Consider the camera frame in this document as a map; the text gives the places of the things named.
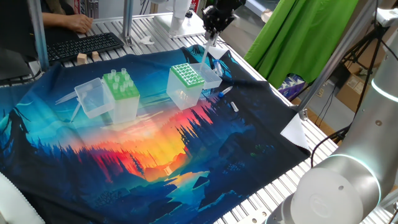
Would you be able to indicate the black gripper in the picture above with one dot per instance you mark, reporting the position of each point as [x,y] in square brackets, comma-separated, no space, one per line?
[227,9]

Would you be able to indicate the person bare forearm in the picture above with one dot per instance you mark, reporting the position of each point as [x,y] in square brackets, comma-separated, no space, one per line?
[53,19]

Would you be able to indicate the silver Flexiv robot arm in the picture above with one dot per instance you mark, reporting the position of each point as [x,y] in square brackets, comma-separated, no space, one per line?
[342,193]

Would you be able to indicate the person bare hand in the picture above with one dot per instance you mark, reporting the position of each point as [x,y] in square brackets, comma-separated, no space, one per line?
[77,23]

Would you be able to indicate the red white sign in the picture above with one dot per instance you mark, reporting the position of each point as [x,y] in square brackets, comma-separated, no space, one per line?
[195,4]

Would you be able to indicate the slim blue-capped conical tube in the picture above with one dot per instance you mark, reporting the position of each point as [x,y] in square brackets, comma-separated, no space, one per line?
[225,91]

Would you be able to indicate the crumpled white paper scrap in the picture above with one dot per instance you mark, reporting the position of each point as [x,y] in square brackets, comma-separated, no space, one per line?
[146,40]

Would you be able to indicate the clear box green tip rack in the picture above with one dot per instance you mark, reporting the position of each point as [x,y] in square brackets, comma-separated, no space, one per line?
[183,96]
[126,109]

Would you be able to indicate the bright green fabric sheet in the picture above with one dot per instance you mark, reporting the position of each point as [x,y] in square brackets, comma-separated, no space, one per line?
[295,37]

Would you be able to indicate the blue patterned box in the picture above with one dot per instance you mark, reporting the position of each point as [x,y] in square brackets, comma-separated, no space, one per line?
[290,87]

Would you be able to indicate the black computer keyboard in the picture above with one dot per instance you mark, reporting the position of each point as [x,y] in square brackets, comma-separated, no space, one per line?
[84,45]

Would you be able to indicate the printed sunset landscape cloth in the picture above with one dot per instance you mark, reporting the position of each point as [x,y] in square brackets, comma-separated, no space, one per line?
[155,155]

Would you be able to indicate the black tripod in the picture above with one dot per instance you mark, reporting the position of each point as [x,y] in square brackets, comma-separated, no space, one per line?
[360,47]

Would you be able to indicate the plain cardboard box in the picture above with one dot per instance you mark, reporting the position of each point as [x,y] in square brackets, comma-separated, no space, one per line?
[349,90]

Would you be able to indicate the white flat device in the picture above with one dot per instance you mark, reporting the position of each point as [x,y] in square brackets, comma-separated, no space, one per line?
[387,17]

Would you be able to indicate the person dark clothed torso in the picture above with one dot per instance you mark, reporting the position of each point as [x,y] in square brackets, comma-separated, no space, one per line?
[15,31]

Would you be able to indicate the white stand with base plate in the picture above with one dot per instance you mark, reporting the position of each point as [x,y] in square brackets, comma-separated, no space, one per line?
[186,28]

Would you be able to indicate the slanted aluminium frame post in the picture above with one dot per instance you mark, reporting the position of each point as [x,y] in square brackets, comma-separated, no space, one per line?
[335,56]

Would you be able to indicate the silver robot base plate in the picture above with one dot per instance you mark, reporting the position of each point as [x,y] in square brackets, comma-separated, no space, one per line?
[256,217]

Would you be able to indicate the aluminium frame beam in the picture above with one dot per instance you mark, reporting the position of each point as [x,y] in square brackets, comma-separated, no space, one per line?
[388,199]

